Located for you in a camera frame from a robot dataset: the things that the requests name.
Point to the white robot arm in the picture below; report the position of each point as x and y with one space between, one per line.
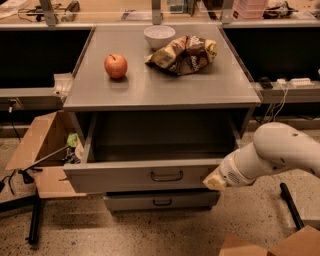
275 148

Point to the red apple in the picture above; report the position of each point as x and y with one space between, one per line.
115 65

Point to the green item in box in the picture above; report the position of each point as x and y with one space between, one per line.
73 140

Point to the grey top drawer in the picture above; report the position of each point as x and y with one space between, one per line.
152 150

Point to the grey lower drawer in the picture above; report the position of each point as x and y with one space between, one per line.
161 200

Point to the white bowl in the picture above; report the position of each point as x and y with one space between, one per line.
158 36

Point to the black pole on floor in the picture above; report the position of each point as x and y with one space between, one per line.
287 197

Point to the grey drawer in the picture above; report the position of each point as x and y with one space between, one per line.
152 150
161 200

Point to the open cardboard box left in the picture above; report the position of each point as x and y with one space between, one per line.
46 134

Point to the grey metal cabinet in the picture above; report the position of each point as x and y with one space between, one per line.
222 85

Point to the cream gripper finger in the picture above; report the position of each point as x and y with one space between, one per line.
215 180

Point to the brown crumpled chip bag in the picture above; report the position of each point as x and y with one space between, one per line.
185 55

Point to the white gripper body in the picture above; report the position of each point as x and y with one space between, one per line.
229 173

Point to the white power strip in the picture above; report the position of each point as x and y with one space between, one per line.
301 82

